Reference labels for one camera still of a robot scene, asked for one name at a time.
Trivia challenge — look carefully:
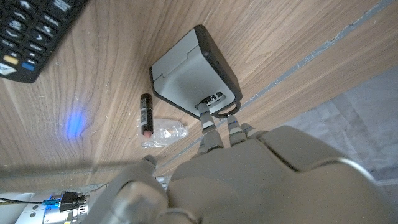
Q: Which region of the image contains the small dark lipstick tube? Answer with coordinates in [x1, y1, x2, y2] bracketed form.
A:
[139, 93, 154, 138]

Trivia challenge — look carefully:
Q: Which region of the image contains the grey black combination lock box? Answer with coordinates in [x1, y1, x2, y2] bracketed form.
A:
[149, 24, 244, 121]

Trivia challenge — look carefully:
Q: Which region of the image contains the clear glass cup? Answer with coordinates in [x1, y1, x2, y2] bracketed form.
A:
[136, 117, 190, 149]

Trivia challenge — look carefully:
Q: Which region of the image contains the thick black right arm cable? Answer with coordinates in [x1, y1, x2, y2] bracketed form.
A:
[0, 198, 46, 206]

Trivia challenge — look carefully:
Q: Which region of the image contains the black TV remote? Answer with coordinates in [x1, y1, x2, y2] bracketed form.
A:
[0, 0, 90, 84]

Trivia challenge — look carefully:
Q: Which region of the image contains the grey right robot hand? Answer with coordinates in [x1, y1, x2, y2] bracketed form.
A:
[154, 175, 171, 190]

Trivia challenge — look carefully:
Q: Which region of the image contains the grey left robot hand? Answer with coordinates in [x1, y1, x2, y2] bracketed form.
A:
[80, 102, 398, 224]

